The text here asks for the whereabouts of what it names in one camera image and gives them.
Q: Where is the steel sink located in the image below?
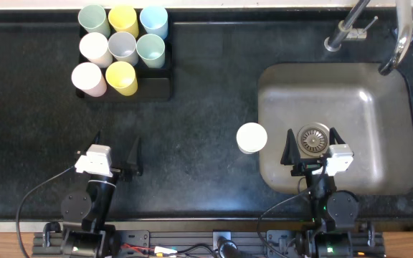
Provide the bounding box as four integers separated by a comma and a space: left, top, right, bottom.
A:
257, 62, 413, 196

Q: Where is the grey cup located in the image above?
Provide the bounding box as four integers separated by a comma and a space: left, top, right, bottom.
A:
108, 31, 139, 67

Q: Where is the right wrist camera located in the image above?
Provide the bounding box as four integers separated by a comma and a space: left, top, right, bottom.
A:
312, 144, 354, 177

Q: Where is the mounting rail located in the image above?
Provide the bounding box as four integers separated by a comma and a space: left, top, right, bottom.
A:
32, 221, 386, 258

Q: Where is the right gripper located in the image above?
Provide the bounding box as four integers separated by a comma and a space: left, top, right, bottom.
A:
280, 127, 347, 178

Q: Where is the yellow cup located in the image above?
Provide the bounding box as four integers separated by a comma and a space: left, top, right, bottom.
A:
108, 4, 140, 39
105, 60, 138, 97

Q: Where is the pink cup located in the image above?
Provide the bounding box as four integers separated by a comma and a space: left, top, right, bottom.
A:
70, 62, 108, 97

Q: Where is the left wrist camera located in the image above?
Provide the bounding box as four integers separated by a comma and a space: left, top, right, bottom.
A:
74, 144, 114, 178

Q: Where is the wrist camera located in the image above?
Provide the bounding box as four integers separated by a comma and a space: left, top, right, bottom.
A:
74, 144, 114, 178
312, 144, 354, 177

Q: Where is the blue cup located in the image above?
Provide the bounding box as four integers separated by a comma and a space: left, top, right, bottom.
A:
139, 5, 169, 40

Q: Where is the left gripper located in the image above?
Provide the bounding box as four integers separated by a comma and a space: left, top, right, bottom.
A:
90, 130, 143, 181

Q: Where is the steel tap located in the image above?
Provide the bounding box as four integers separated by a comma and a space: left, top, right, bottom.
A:
323, 0, 413, 76

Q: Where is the green cup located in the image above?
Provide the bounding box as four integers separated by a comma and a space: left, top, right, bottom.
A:
136, 33, 166, 69
77, 4, 111, 39

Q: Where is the black tray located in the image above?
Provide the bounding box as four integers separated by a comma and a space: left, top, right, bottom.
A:
75, 21, 174, 102

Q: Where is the white cup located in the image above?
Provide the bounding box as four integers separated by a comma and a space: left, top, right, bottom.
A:
78, 32, 113, 69
236, 122, 268, 155

